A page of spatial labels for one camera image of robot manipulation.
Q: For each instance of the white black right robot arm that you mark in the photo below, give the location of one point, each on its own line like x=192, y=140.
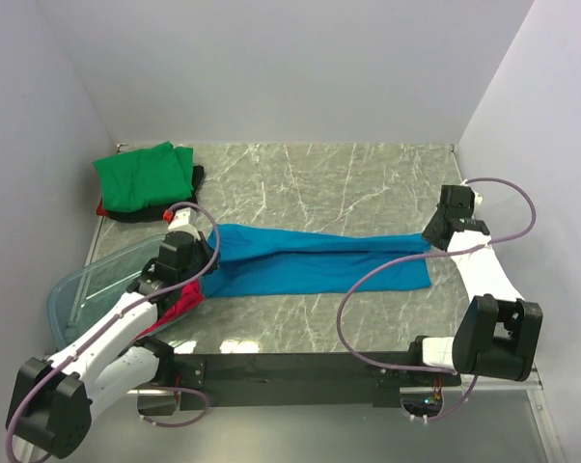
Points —
x=499, y=333

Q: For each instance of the clear plastic bin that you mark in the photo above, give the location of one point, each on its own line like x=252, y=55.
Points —
x=84, y=297

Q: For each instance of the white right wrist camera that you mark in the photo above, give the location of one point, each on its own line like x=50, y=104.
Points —
x=478, y=199

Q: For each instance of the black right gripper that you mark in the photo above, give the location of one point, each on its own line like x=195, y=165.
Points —
x=428, y=231

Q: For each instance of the blue t-shirt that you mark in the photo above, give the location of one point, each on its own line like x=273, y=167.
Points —
x=265, y=262

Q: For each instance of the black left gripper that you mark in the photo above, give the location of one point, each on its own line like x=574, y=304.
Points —
x=207, y=250

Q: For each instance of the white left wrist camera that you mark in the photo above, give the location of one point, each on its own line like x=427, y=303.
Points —
x=181, y=220

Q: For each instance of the green folded t-shirt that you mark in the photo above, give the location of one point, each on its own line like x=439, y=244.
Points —
x=137, y=179

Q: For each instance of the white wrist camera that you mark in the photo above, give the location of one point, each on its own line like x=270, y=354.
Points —
x=181, y=220
x=478, y=199

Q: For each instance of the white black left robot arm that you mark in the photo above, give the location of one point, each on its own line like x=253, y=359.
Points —
x=55, y=401

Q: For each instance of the crimson crumpled t-shirt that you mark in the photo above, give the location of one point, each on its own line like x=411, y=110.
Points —
x=191, y=297

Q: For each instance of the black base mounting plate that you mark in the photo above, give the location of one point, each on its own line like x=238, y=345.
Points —
x=284, y=379

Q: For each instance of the red folded t-shirt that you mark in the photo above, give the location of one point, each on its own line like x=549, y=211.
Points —
x=101, y=211

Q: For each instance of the aluminium frame rail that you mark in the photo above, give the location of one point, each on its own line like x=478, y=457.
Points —
x=483, y=384

